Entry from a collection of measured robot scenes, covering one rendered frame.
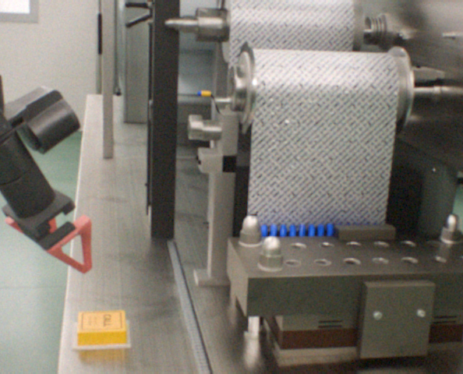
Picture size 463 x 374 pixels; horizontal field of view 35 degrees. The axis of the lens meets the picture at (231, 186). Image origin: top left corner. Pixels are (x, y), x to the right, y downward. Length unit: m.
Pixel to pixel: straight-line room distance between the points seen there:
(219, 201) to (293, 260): 0.23
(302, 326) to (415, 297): 0.16
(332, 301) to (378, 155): 0.29
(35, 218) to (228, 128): 0.40
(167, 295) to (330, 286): 0.33
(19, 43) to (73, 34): 0.48
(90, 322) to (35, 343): 1.96
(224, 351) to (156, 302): 0.19
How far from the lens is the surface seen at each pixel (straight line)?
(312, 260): 1.06
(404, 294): 1.05
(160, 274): 1.32
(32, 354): 2.97
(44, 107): 0.93
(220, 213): 1.25
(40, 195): 0.94
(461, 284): 1.10
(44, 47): 6.70
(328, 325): 1.06
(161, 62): 1.43
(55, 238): 0.92
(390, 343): 1.07
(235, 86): 1.15
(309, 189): 1.18
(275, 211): 1.18
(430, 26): 1.32
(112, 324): 1.09
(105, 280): 1.30
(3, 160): 0.91
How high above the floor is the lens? 1.41
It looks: 16 degrees down
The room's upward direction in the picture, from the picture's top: 3 degrees clockwise
